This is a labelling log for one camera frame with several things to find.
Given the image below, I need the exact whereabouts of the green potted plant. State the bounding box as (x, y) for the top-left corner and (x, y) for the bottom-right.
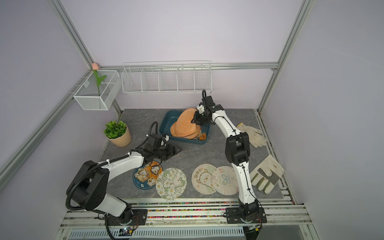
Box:
(104, 121), (132, 148)

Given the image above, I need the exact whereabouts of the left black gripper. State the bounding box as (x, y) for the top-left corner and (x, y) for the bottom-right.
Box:
(153, 143), (183, 161)

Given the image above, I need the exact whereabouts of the blue orange toast coaster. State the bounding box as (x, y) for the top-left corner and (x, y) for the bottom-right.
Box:
(133, 161), (163, 190)

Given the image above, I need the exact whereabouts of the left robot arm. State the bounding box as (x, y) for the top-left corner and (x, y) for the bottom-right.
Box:
(65, 132), (183, 224)

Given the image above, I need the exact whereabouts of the blue bunny bear coaster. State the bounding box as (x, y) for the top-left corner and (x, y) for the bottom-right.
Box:
(195, 129), (207, 141)

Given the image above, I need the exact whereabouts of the butterfly cream coaster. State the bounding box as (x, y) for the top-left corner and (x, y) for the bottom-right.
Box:
(212, 166), (239, 196)

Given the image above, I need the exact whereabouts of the alpaca cream coaster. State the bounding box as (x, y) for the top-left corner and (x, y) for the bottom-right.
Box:
(192, 164), (216, 195)

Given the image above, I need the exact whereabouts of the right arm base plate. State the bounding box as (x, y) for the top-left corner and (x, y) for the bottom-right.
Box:
(223, 207), (267, 224)

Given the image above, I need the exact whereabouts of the white grey glove near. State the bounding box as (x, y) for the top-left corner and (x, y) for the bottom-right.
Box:
(250, 155), (285, 194)

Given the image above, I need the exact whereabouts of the pink artificial tulip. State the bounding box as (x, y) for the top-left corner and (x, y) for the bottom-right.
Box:
(92, 63), (107, 97)

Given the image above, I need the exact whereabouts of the white mesh wall basket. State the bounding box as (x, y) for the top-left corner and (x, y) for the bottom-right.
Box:
(74, 70), (122, 111)

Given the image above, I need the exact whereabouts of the white work glove far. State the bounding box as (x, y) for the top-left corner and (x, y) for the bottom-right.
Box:
(237, 123), (267, 148)

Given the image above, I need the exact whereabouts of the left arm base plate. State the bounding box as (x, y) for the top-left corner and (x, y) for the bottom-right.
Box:
(106, 209), (148, 226)

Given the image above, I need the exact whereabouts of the teal plastic storage box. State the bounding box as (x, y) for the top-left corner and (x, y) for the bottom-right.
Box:
(159, 110), (210, 145)

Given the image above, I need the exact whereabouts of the white wire wall shelf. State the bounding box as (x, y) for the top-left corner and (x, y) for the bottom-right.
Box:
(121, 61), (213, 94)

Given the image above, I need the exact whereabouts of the white flower green coaster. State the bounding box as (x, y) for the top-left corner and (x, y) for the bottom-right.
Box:
(156, 168), (187, 200)

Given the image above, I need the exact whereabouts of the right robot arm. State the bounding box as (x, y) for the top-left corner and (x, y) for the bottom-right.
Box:
(191, 90), (261, 222)

